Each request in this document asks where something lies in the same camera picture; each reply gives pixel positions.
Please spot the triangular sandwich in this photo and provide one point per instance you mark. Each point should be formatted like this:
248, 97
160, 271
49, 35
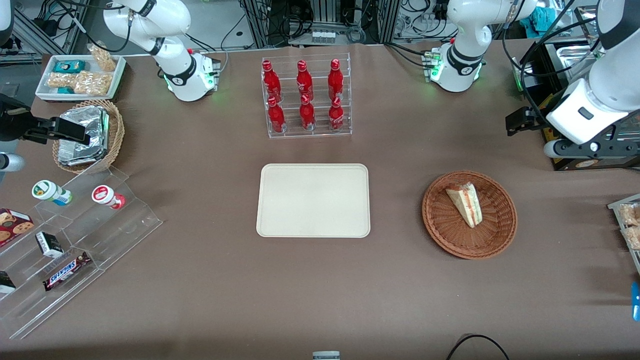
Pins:
466, 204

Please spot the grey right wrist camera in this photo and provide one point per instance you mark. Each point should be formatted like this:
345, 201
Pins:
10, 162

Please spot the large teal snack packet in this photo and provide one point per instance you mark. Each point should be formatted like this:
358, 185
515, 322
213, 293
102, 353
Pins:
69, 66

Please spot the clear bag of crackers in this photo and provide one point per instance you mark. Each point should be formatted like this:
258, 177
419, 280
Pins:
104, 59

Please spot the clear bag of pastry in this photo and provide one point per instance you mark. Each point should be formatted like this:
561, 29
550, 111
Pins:
631, 214
633, 237

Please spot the red cola bottle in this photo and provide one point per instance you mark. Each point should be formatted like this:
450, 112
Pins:
335, 81
304, 82
336, 116
307, 115
276, 117
271, 82

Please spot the beige rectangular serving tray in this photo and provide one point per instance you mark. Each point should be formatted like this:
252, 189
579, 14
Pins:
313, 200

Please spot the white rectangular snack tray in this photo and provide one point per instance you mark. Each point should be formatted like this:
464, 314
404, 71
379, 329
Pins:
45, 91

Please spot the grey power strip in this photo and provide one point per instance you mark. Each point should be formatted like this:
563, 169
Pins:
323, 37

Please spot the small teal snack packet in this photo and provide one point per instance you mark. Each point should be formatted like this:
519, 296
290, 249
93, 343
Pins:
65, 90

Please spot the tan oval wicker basket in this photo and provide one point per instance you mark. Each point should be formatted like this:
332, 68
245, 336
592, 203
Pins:
116, 135

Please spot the clear acrylic bottle rack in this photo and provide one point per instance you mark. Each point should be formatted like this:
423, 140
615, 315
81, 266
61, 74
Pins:
320, 135

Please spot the green capped yogurt bottle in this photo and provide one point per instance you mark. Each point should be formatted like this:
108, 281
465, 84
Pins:
50, 192

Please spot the snickers chocolate bar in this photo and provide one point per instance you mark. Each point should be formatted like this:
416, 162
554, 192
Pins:
66, 271

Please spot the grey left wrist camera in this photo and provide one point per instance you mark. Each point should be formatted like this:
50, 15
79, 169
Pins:
554, 149

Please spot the small clear peanut bag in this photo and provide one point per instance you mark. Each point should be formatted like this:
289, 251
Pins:
60, 80

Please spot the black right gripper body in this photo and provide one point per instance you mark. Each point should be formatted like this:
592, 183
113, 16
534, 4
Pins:
11, 125

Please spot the large clear peanut bag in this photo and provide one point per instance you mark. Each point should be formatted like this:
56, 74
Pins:
92, 83

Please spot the brown round wicker basket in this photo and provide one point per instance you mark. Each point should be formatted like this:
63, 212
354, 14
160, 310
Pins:
495, 230

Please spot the metal tray with snacks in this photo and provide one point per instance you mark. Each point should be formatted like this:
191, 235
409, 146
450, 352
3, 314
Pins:
620, 206

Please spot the blue plastic object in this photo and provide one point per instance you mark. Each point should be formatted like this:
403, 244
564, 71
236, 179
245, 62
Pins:
636, 300

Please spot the small black white carton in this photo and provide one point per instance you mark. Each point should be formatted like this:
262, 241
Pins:
49, 245

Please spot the red capped yogurt bottle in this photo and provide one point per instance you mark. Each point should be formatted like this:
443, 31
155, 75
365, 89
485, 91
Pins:
106, 195

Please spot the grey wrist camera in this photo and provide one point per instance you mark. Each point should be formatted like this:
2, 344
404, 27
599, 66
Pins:
554, 149
10, 162

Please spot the black snack box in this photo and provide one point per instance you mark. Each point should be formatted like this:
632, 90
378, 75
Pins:
6, 283

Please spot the red cookie box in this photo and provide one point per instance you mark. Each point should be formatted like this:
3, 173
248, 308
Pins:
12, 225

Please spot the foil wrapped food pack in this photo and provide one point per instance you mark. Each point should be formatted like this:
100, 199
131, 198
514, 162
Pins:
82, 125

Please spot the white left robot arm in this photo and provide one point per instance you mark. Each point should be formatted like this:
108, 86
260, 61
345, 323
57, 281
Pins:
462, 60

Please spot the clear acrylic stepped stand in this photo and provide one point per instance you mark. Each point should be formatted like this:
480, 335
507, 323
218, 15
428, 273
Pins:
110, 235

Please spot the grey device with label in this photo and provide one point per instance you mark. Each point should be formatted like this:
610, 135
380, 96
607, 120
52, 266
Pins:
326, 355

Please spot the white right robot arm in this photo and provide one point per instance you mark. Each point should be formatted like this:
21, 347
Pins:
175, 70

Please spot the black food warmer cabinet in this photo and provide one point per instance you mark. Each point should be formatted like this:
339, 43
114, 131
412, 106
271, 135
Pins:
595, 165

